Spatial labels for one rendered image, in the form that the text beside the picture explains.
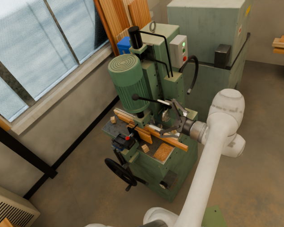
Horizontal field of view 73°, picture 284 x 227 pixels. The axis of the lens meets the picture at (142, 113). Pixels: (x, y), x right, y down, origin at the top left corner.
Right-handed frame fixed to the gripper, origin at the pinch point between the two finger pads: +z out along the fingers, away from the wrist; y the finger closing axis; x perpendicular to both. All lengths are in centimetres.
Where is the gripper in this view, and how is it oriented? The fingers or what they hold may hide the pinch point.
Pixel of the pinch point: (156, 113)
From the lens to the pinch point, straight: 96.9
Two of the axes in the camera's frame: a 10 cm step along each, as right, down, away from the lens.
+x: -5.4, -0.5, -8.4
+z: -7.8, -3.4, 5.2
